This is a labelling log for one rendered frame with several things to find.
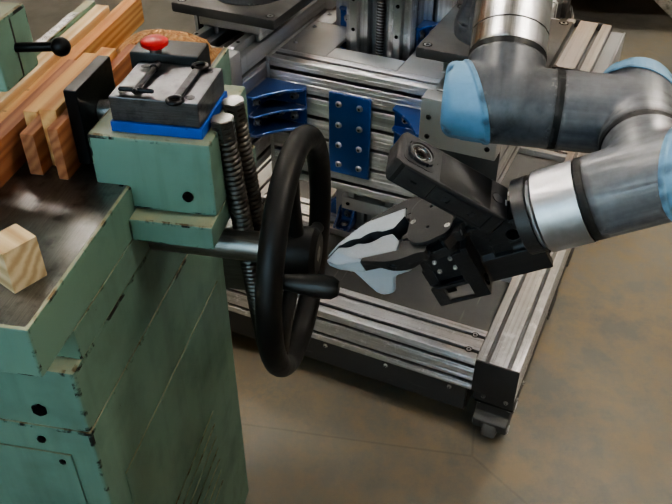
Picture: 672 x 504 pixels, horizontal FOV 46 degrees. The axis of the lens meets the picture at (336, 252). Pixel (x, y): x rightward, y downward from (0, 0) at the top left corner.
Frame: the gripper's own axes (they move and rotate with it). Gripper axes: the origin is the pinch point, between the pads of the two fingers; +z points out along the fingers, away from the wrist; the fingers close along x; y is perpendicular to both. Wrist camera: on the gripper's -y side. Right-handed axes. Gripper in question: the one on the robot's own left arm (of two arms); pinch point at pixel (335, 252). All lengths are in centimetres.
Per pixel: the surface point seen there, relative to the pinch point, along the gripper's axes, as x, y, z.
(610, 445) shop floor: 50, 104, 2
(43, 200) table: 0.6, -16.6, 26.9
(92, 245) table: -5.0, -12.6, 20.0
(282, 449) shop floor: 35, 70, 62
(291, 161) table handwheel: 5.9, -8.1, 2.0
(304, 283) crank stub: -3.0, 0.5, 3.3
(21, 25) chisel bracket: 11.2, -30.9, 23.3
